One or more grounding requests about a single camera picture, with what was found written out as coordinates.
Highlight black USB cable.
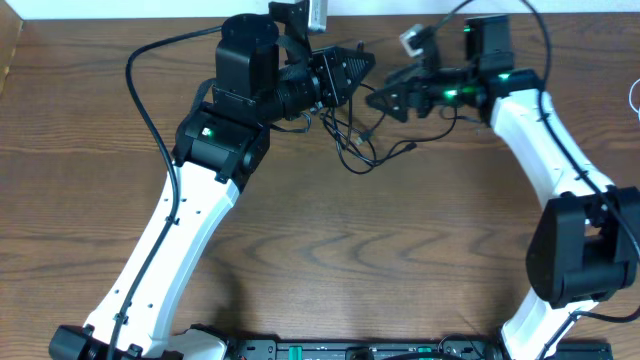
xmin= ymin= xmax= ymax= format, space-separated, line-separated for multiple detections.
xmin=319 ymin=42 xmax=459 ymax=176

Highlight white USB cable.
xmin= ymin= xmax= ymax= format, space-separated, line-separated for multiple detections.
xmin=628 ymin=77 xmax=640 ymax=121

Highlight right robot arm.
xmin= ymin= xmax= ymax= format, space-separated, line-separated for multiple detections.
xmin=366 ymin=15 xmax=639 ymax=359

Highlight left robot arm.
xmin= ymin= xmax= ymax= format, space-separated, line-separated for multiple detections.
xmin=49 ymin=4 xmax=375 ymax=359

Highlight cardboard box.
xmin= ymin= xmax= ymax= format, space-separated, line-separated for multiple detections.
xmin=0 ymin=0 xmax=23 ymax=90

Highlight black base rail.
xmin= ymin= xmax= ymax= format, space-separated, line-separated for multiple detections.
xmin=219 ymin=337 xmax=614 ymax=360

